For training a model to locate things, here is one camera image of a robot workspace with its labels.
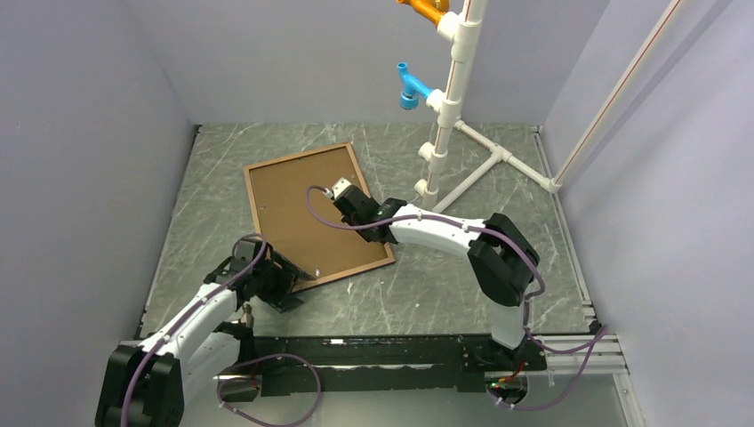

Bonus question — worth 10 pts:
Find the blue picture frame with photo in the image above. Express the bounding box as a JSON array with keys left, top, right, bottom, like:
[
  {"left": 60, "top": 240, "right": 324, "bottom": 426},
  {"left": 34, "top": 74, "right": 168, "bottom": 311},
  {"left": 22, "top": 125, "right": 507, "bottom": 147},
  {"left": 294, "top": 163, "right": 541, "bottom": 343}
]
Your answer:
[{"left": 244, "top": 142, "right": 395, "bottom": 292}]

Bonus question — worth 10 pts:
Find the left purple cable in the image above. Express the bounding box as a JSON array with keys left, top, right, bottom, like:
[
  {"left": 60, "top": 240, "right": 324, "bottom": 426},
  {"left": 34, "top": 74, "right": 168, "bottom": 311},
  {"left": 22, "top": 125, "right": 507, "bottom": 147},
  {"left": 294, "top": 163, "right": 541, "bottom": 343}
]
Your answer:
[{"left": 119, "top": 232, "right": 324, "bottom": 427}]

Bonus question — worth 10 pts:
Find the white PVC pipe stand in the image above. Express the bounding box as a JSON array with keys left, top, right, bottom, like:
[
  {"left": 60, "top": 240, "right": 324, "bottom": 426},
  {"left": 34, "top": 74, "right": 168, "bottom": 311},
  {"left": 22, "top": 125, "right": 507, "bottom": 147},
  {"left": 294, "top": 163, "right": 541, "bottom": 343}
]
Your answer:
[{"left": 412, "top": 0, "right": 564, "bottom": 214}]

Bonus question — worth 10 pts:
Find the aluminium extrusion frame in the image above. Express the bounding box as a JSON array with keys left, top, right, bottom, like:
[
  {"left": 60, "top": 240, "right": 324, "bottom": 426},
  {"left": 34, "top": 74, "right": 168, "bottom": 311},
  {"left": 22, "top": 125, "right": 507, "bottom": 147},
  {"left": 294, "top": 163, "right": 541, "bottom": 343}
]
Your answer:
[{"left": 93, "top": 334, "right": 646, "bottom": 427}]

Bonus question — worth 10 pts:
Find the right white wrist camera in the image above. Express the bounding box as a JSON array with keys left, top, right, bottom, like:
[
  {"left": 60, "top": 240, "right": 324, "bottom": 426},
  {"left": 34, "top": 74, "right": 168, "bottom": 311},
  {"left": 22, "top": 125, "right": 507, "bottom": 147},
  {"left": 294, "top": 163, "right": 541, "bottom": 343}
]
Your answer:
[{"left": 329, "top": 177, "right": 353, "bottom": 200}]

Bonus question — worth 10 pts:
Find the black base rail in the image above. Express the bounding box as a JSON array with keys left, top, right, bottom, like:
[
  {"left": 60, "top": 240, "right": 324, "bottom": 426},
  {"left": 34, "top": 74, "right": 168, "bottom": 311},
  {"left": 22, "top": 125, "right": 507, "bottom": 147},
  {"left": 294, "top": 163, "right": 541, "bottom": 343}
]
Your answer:
[{"left": 217, "top": 334, "right": 547, "bottom": 402}]

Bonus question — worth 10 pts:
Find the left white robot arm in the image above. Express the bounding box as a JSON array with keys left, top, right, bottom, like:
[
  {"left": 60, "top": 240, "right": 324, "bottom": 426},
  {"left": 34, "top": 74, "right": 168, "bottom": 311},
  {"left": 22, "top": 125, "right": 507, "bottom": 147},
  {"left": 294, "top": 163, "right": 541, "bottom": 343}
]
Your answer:
[{"left": 94, "top": 233, "right": 315, "bottom": 426}]

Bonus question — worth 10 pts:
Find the white diagonal PVC pole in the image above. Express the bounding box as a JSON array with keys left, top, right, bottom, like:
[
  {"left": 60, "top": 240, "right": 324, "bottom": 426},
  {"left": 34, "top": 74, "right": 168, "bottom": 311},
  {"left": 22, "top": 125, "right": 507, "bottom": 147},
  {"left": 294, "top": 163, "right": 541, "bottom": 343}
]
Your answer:
[{"left": 550, "top": 0, "right": 682, "bottom": 194}]

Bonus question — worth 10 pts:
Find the blue pipe fitting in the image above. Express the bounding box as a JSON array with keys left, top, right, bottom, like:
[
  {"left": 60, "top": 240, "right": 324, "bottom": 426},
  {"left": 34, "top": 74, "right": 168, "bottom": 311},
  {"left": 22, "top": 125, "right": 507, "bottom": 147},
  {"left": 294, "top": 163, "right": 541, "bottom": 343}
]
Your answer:
[{"left": 397, "top": 62, "right": 433, "bottom": 110}]

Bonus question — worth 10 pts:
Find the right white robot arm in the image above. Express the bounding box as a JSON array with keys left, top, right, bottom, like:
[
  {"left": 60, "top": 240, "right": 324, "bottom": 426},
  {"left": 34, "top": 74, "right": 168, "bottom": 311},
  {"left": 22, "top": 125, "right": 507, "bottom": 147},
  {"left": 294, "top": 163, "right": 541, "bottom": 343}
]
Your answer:
[{"left": 322, "top": 178, "right": 545, "bottom": 369}]

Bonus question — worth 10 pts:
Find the orange pipe fitting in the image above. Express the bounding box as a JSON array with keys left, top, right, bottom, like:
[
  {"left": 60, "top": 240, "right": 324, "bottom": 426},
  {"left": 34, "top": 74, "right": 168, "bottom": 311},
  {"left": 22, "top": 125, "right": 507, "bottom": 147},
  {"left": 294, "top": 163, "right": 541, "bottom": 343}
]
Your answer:
[{"left": 397, "top": 0, "right": 450, "bottom": 27}]

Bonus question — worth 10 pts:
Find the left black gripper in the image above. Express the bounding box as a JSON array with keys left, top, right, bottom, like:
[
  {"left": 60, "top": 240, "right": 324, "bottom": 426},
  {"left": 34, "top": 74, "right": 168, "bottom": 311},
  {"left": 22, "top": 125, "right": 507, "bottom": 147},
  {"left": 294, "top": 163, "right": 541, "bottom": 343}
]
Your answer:
[{"left": 253, "top": 252, "right": 313, "bottom": 312}]

